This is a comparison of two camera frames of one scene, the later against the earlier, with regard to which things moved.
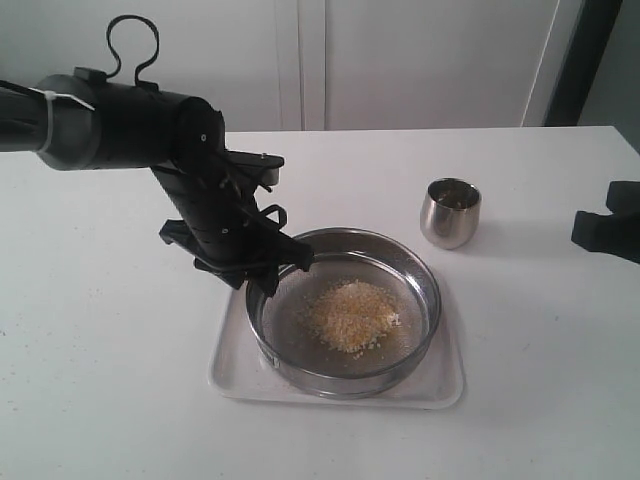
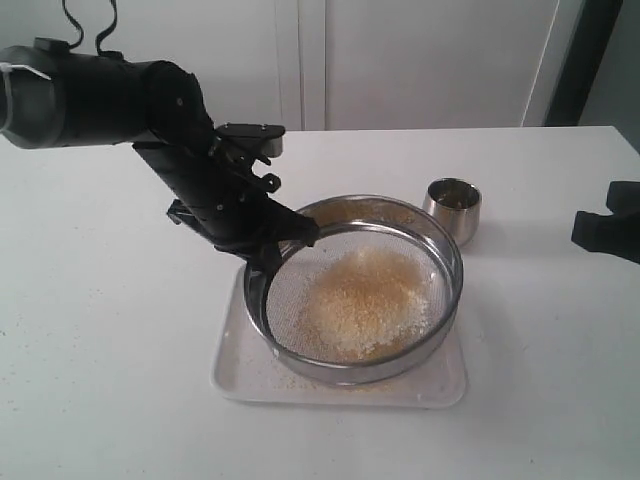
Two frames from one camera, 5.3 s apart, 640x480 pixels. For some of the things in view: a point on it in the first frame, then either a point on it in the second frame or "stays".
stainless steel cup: (450, 212) stays
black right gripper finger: (623, 197) stays
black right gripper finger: (616, 233) stays
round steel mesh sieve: (359, 316) to (273, 290)
